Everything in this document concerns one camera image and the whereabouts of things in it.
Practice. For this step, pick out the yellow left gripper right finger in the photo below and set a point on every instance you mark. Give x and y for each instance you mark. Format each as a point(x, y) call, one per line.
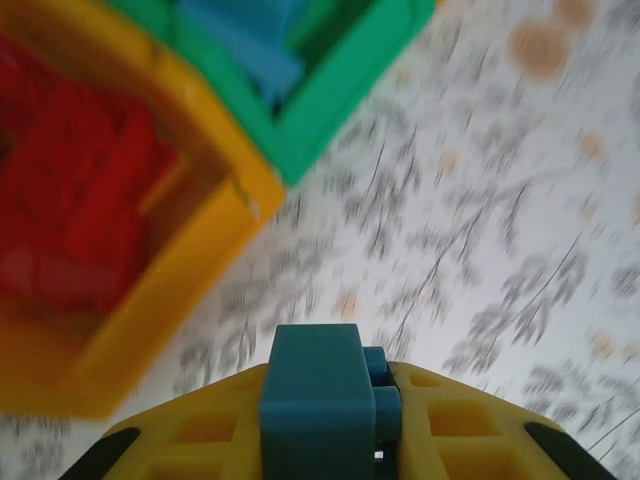
point(475, 435)

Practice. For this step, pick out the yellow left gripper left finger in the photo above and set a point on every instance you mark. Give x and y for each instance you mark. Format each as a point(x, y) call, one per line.
point(200, 430)

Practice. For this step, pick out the blue lego brick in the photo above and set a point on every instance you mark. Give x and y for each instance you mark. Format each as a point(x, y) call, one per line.
point(250, 55)
point(315, 400)

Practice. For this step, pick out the red lego brick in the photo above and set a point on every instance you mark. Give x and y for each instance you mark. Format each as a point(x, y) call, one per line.
point(110, 260)
point(75, 150)

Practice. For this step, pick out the orange plastic bin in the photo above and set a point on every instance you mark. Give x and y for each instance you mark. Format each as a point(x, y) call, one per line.
point(210, 165)

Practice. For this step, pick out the green plastic bin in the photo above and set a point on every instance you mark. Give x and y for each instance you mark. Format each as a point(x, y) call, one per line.
point(300, 145)

